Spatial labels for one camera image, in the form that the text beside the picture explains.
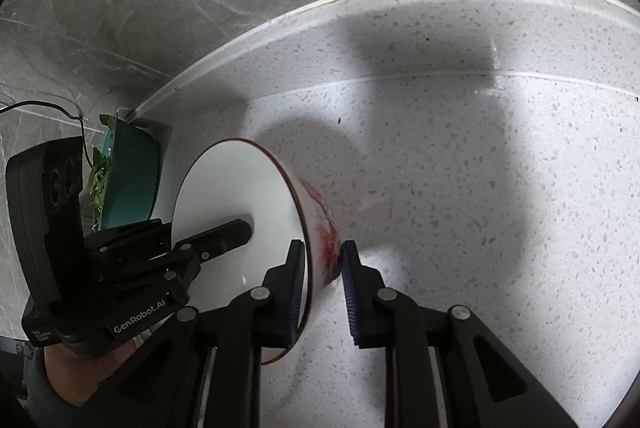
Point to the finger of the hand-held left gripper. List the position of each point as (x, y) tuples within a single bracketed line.
[(225, 235)]

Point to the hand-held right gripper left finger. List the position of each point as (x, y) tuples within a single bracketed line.
[(297, 288)]

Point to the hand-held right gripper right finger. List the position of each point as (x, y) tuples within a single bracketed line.
[(352, 293)]

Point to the white bowl with red flowers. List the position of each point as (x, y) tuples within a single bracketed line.
[(235, 188)]

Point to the person's left forearm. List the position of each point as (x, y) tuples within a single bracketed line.
[(45, 408)]

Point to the person's left hand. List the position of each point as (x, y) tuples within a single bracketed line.
[(75, 373)]

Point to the green leafy vegetables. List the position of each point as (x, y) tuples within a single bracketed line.
[(97, 180)]

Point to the teal plastic basin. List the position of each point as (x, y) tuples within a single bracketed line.
[(132, 178)]

